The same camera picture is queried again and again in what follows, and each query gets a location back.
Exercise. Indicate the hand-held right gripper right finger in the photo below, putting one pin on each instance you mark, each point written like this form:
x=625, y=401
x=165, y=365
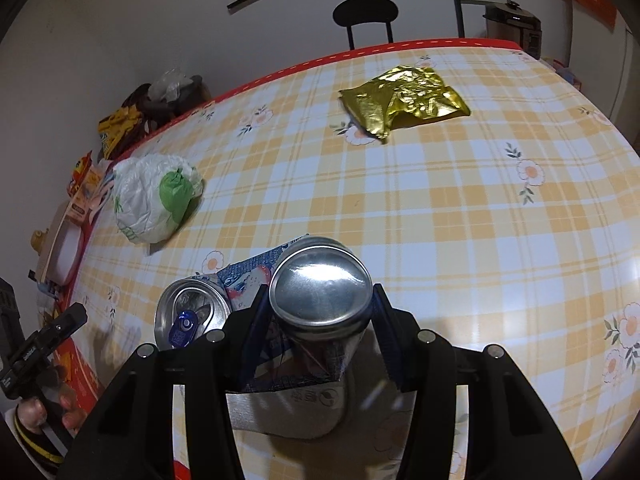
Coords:
x=385, y=325

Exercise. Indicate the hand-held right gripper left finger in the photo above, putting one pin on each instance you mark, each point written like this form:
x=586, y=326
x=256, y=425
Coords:
x=260, y=317

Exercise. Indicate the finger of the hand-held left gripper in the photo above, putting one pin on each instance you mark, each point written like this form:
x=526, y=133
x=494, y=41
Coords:
x=67, y=322

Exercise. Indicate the silver drink can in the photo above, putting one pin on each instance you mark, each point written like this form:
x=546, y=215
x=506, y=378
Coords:
x=320, y=290

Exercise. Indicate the person's left hand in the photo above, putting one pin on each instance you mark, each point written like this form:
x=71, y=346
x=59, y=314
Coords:
x=67, y=405

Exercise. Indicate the blue white snack wrapper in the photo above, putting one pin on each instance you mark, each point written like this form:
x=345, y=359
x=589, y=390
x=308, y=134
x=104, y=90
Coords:
x=245, y=275

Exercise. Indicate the silver can with blue tab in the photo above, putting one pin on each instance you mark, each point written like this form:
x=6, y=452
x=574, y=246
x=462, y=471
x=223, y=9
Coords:
x=175, y=300

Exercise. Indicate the yellow checked tablecloth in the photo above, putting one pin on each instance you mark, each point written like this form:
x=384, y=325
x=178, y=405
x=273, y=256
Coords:
x=400, y=210

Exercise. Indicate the white green plastic bag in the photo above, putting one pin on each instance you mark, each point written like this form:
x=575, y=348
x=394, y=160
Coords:
x=140, y=200

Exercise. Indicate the orange carton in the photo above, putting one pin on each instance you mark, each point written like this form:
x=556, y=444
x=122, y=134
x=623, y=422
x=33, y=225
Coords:
x=82, y=172

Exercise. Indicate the yellow black snack packet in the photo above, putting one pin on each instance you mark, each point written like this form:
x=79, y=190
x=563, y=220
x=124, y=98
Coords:
x=120, y=127

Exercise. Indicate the gold foil bag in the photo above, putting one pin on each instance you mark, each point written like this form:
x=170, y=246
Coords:
x=415, y=95

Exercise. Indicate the dark bag with clear plastic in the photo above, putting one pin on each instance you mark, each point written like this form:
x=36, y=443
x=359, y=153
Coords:
x=170, y=92

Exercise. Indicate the black round-back chair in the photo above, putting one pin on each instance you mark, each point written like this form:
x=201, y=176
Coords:
x=365, y=10

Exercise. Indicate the electric pressure cooker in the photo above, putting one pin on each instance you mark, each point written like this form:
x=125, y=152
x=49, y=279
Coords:
x=515, y=22

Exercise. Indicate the grey metal rack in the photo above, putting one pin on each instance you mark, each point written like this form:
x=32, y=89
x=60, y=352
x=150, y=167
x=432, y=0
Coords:
x=455, y=0

